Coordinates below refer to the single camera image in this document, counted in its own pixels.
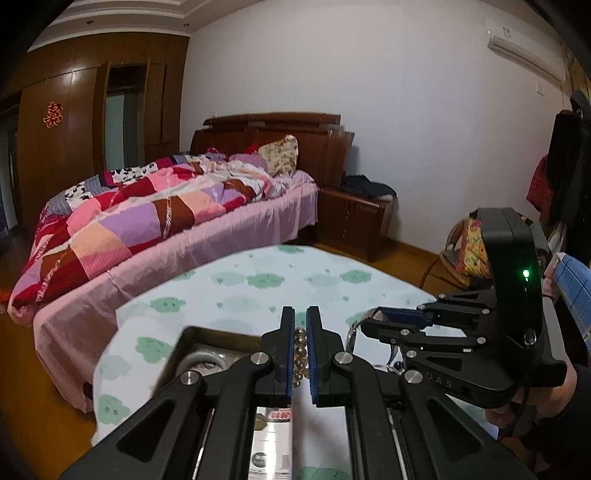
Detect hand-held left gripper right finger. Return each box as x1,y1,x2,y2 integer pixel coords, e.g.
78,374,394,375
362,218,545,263
305,305,536,480

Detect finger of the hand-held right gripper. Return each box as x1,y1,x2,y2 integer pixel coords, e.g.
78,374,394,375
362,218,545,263
375,289,499,330
360,318,498,357

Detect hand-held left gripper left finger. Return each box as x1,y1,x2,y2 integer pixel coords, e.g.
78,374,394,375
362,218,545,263
60,305,297,480

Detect gold bead chain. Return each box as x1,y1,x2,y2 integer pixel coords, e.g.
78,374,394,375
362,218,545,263
293,325,310,389

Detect silver metal wristwatch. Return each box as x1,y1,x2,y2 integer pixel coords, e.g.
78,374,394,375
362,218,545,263
345,308,404,372

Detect pink tin box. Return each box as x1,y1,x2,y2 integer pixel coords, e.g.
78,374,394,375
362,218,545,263
157,325,296,480

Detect white jade bangle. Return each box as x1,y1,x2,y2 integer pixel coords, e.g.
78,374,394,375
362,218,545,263
178,351,232,373

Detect person's right hand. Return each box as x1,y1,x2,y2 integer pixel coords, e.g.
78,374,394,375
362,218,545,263
485,364,579,430

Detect colourful patterned cushion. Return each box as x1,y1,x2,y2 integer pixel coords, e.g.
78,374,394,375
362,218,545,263
461,219,496,278

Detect cloud print tablecloth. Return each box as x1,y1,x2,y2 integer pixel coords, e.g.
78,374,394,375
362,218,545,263
92,244,499,480

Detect blue checked cloth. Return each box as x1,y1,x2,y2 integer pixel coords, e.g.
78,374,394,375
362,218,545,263
543,253,591,343

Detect wicker chair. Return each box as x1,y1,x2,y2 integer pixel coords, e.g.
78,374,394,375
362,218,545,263
420,219,499,297

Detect printed paper leaflet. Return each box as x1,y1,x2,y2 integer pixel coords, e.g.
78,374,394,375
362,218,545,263
185,344,294,480

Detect red jacket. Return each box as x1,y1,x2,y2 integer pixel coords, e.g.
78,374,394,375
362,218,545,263
526,155,556,223

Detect wooden nightstand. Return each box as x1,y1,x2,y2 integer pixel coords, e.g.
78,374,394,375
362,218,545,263
316,185,387,262

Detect bed with patchwork quilt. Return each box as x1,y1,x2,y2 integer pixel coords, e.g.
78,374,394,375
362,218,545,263
7,168,321,414

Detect dark folded clothes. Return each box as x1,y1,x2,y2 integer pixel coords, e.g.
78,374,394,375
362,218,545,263
342,174,398,200

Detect black hanging coat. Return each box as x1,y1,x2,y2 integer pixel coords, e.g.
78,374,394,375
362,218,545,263
547,89,591,234

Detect wooden bed headboard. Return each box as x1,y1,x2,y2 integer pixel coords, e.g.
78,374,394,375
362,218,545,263
190,112,356,186

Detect floral pillow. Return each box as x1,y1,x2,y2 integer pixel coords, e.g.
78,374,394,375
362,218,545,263
257,134,299,177

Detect patchwork quilt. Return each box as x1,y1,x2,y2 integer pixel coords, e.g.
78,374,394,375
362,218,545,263
9,148,290,306

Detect white air conditioner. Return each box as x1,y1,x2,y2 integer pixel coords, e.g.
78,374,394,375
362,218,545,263
486,17,567,85

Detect brown wooden wardrobe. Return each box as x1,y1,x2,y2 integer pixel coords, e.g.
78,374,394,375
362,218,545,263
0,32,191,241

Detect red paper wall decoration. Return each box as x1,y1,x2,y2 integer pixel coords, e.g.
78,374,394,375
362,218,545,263
42,101,64,129

